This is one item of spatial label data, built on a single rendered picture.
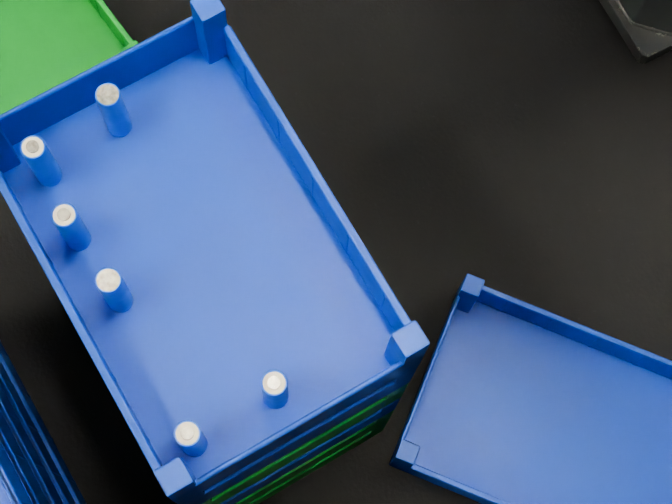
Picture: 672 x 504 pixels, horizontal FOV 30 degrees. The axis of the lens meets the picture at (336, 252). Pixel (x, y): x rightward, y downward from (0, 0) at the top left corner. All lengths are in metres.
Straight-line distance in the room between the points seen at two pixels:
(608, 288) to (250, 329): 0.56
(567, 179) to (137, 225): 0.60
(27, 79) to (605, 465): 0.75
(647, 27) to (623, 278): 0.29
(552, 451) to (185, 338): 0.53
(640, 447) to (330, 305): 0.52
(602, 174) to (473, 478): 0.36
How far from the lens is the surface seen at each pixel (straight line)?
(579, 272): 1.38
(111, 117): 0.93
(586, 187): 1.40
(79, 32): 1.45
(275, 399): 0.86
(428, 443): 1.31
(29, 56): 1.45
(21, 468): 1.04
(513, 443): 1.32
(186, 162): 0.95
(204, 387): 0.91
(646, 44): 1.46
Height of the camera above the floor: 1.30
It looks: 75 degrees down
